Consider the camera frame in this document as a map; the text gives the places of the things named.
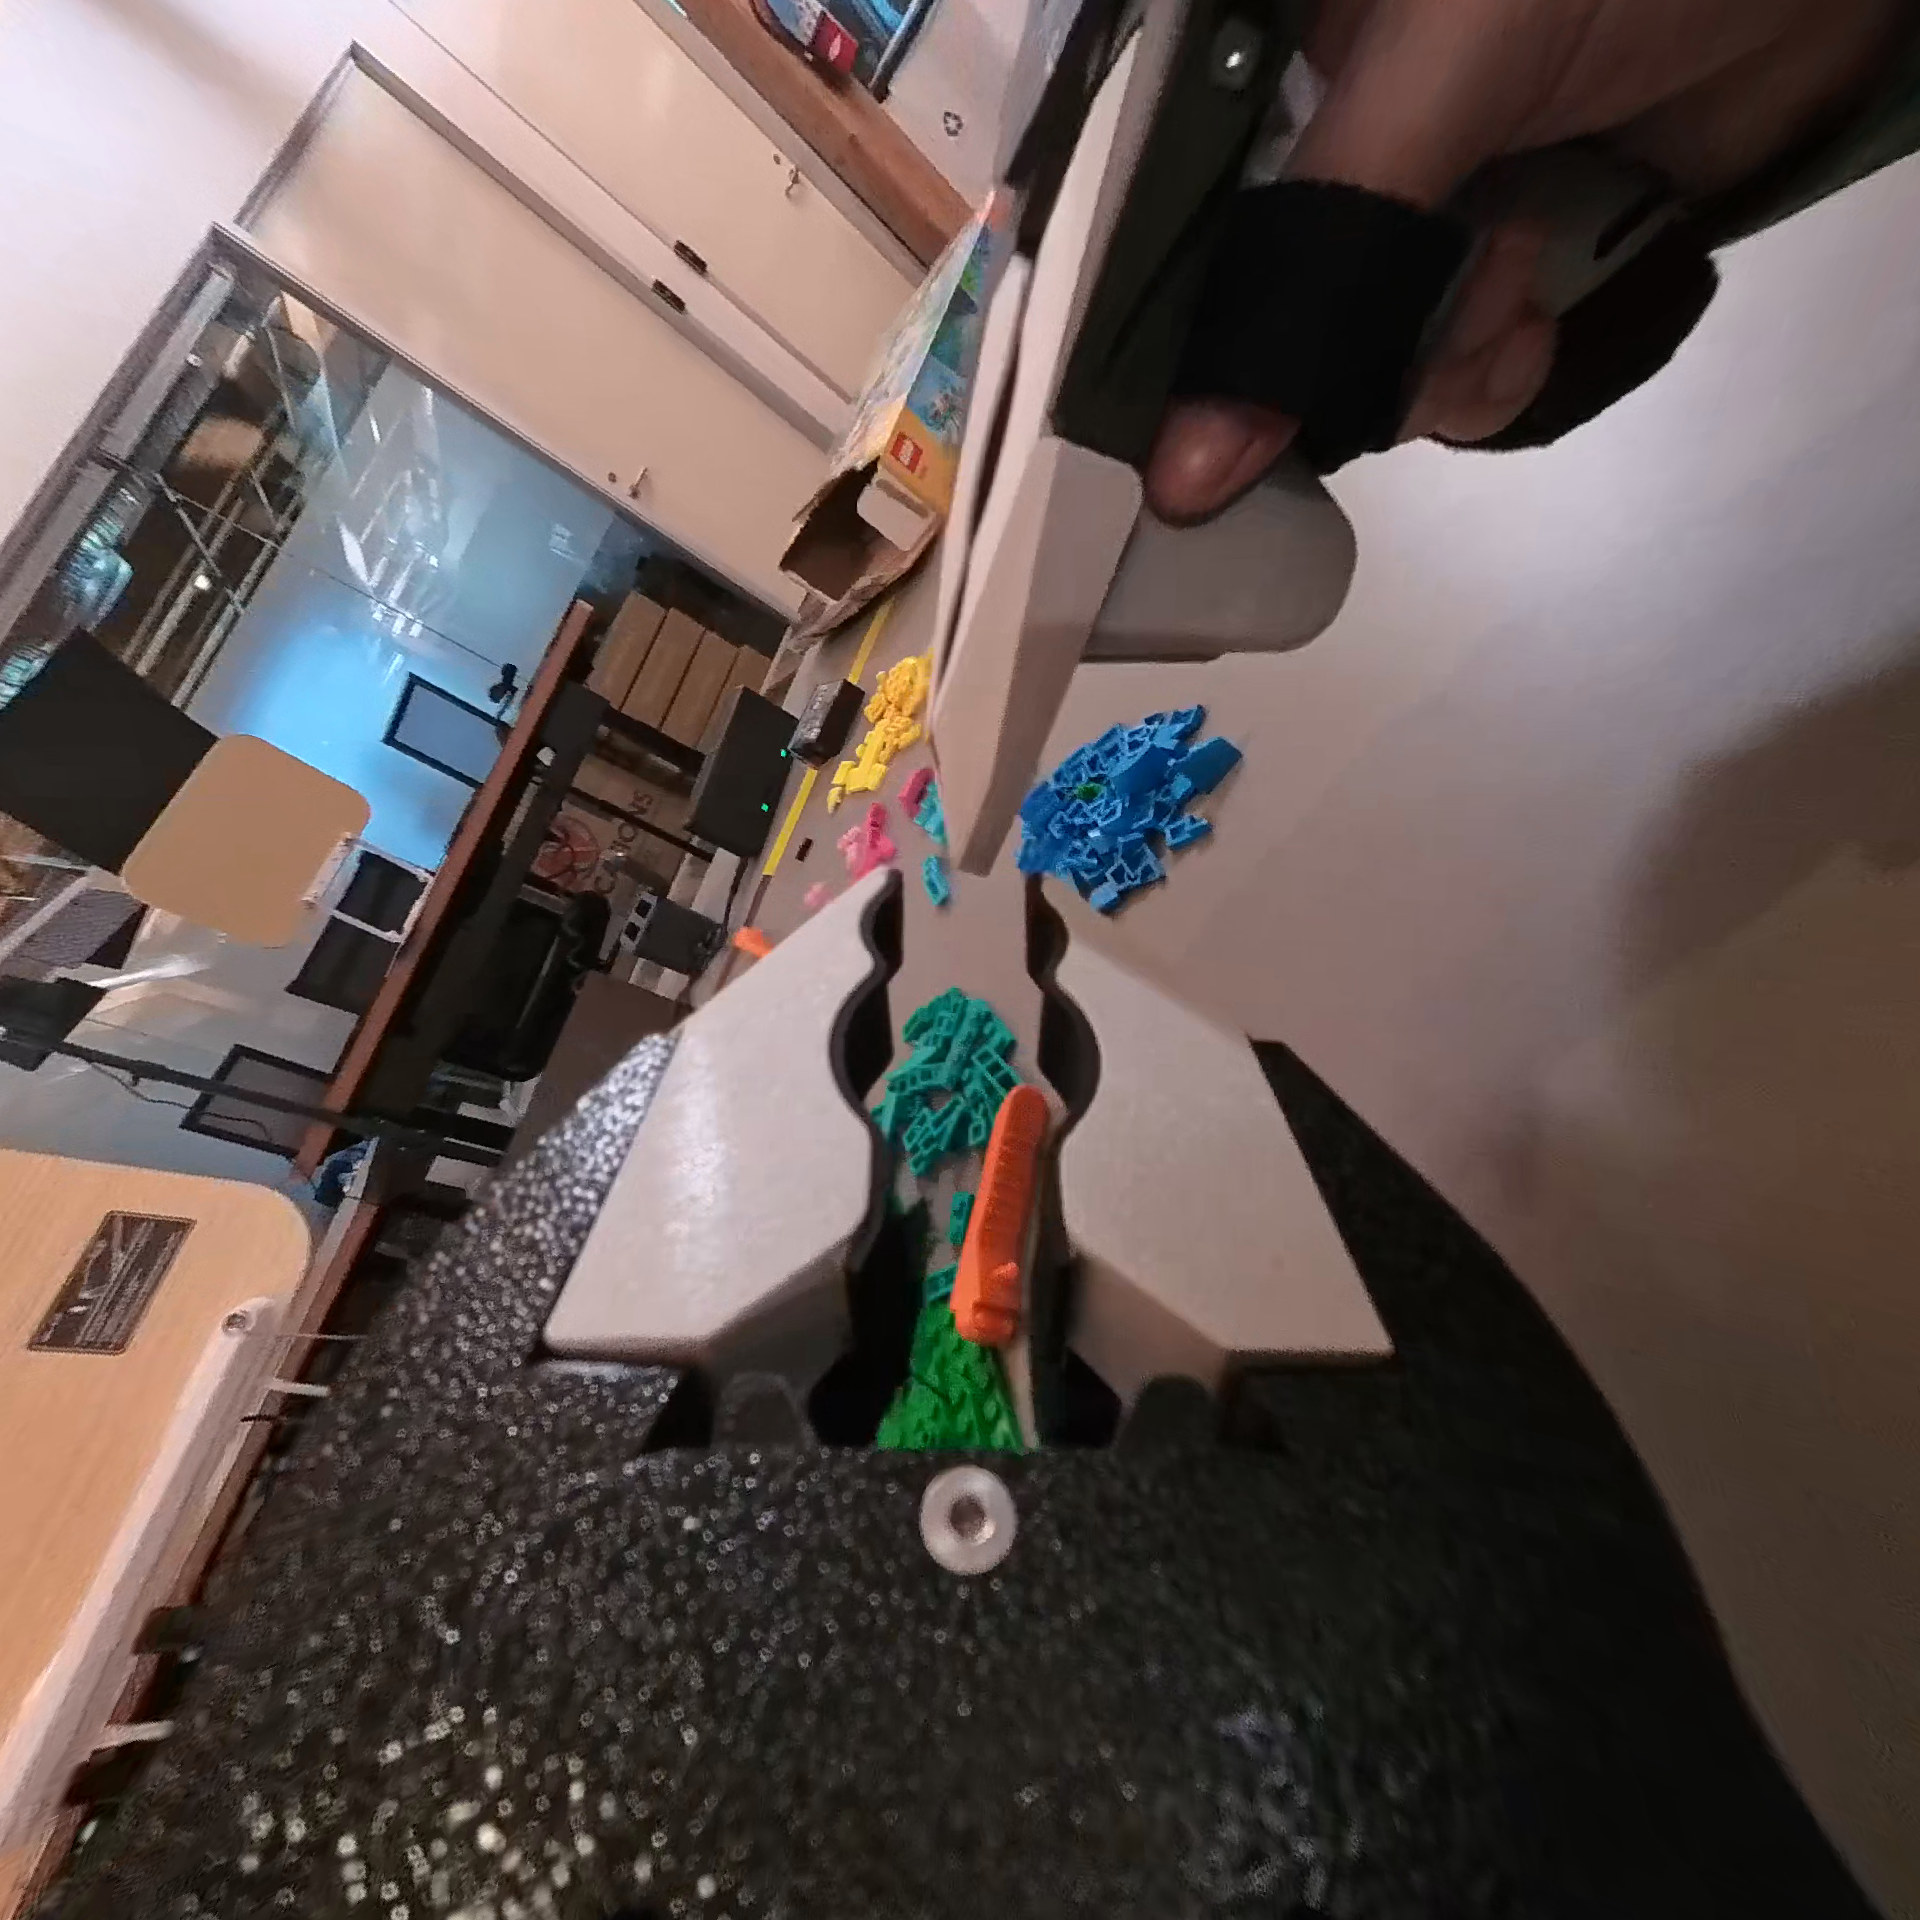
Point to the small teal lego brick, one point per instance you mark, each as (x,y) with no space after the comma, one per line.
(931,812)
(938,884)

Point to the pile of yellow lego bricks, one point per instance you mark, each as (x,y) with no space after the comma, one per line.
(885,729)

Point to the small black box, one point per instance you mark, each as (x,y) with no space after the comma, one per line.
(824,723)

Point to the black office chair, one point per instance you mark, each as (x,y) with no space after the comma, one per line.
(528,975)

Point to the brown cardboard box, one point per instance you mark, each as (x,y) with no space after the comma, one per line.
(713,688)
(672,671)
(625,648)

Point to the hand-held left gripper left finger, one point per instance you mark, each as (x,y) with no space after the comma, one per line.
(719,1156)

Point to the black computer case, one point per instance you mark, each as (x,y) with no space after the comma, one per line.
(742,775)

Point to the person's right hand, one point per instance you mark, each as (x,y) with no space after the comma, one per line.
(1529,90)

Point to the black label plate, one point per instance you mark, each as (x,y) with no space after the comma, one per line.
(113,1283)

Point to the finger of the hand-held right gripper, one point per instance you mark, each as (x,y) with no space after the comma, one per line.
(1038,630)
(983,389)

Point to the person's right forearm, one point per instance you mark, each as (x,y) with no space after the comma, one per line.
(1843,165)

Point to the green lego build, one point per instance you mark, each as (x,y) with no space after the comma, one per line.
(948,1389)

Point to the pile of teal lego bricks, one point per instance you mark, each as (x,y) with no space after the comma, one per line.
(948,1073)

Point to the pile of blue lego bricks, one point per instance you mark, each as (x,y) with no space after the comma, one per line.
(1126,819)

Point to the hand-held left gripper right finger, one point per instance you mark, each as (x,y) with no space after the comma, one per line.
(1216,1200)

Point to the wooden shelf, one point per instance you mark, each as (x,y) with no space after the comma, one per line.
(842,137)

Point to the light wooden table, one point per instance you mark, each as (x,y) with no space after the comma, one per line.
(151,1470)

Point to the colourful lego box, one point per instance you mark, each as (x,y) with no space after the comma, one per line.
(938,359)

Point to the small red box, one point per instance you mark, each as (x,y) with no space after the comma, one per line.
(830,47)

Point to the pile of pink lego bricks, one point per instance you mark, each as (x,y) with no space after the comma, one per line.
(868,844)

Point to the yellow tape strip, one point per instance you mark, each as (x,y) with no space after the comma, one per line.
(868,645)

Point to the glass partition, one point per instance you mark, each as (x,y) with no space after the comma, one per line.
(332,571)

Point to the orange brick separator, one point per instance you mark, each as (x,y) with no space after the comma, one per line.
(1000,1200)

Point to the white wall cabinet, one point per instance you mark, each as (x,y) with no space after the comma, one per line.
(573,298)

